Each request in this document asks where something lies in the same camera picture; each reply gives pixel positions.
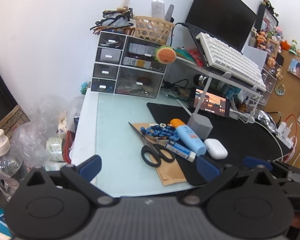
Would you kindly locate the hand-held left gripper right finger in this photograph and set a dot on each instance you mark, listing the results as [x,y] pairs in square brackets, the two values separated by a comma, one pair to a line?
[207,168]

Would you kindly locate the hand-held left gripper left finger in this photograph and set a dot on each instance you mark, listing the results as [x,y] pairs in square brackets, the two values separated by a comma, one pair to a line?
[90,167]

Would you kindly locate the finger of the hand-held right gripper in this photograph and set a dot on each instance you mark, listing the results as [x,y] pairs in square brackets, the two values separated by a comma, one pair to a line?
[256,162]

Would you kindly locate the large clear drawer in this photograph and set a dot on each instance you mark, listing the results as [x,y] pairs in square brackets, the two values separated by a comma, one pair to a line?
[137,82]

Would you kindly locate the white drawer organizer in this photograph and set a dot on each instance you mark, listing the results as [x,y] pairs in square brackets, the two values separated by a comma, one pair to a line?
[120,62]

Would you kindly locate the small clear drawer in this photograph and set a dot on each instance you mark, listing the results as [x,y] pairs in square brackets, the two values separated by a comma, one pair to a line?
[111,40]
[102,86]
[108,55]
[105,71]

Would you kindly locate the tall clear drawer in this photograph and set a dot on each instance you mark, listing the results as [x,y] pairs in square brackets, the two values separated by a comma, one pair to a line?
[140,55]

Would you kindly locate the white earbuds case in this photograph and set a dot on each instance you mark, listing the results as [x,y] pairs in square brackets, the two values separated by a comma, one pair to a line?
[215,148]

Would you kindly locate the black desk mat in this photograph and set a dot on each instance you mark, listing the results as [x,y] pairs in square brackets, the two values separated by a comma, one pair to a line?
[245,140]

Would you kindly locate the blue sunscreen bottle orange cap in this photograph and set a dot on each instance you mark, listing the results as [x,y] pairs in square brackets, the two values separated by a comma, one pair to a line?
[188,136]

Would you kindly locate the brown paper envelope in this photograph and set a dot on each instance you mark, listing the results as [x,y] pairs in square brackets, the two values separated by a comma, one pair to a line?
[168,171]

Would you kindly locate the tape roll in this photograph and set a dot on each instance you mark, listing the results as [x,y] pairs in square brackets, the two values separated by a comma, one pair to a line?
[53,148]

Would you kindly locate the white power strip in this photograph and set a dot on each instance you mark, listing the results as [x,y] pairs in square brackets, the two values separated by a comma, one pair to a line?
[286,133]

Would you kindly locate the grey hexagonal box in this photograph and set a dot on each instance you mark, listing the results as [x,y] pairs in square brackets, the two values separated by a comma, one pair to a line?
[200,126]

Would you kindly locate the silver foil bag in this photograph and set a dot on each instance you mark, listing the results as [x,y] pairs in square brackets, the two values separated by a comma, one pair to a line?
[265,120]

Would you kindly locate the black scissors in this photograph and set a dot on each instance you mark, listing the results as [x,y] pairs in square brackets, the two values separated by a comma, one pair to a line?
[155,155]

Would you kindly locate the brown dropper bottle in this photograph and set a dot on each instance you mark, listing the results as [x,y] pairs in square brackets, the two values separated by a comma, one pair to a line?
[244,104]

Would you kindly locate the phone showing video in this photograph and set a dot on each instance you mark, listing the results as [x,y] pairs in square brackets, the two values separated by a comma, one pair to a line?
[210,102]

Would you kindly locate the clear plastic bags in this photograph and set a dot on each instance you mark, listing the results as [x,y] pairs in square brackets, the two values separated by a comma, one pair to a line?
[37,120]

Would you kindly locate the round scalloped ornament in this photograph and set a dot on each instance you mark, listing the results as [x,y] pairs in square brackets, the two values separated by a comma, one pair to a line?
[280,90]

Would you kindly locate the teal box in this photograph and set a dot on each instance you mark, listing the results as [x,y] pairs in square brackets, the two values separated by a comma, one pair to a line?
[227,90]

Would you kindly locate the teal small figurine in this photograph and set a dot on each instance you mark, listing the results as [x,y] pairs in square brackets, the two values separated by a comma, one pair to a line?
[85,87]

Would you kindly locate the clear acrylic mini drawers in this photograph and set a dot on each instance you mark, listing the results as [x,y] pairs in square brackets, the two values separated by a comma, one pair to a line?
[270,82]

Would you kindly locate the pile of metal trinkets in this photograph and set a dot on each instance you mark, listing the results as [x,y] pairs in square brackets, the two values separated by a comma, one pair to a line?
[132,90]

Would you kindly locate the clear plastic water bottle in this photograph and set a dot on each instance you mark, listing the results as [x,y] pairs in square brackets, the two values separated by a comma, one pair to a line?
[2,165]

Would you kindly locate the black and silver microphone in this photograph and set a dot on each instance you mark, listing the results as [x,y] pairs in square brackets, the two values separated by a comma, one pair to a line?
[200,80]

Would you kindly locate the brown patterned cardboard box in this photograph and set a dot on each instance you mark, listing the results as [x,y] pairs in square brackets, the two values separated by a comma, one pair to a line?
[10,122]

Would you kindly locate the white desk riser shelf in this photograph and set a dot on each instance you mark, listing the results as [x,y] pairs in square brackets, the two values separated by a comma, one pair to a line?
[212,73]

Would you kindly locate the printed photo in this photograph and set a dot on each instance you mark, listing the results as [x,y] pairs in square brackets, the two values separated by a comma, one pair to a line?
[298,70]

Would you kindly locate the white card folder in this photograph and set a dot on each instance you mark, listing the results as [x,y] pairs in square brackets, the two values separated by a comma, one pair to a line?
[255,56]

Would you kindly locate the white mechanical keyboard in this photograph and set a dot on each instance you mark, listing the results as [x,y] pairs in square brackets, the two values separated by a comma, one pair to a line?
[230,58]

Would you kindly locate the red patterned packet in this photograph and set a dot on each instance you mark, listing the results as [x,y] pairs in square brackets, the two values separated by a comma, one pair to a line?
[196,55]

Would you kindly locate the green packet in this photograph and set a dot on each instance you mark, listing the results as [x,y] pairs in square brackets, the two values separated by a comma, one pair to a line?
[182,53]

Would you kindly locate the burger plush toy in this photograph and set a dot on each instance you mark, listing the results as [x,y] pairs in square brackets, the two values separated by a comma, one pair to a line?
[165,55]

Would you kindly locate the row of small figurines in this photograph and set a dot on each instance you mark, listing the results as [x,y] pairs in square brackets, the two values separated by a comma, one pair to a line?
[262,40]

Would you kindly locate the woven bamboo basket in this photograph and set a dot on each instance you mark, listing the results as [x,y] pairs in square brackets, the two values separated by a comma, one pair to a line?
[152,30]

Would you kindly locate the pile of hair accessories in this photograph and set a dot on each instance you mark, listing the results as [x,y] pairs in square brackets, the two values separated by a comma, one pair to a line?
[112,20]

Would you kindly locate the black laptop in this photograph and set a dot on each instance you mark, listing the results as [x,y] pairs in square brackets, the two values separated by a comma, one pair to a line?
[220,12]

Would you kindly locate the grey nail file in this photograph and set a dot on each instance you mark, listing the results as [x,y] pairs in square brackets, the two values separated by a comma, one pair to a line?
[169,12]

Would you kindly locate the white remote control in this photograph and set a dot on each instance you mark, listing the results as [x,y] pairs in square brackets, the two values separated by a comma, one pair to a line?
[158,8]

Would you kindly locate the black picture frame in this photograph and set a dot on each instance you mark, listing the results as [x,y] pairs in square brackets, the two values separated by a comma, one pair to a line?
[260,17]

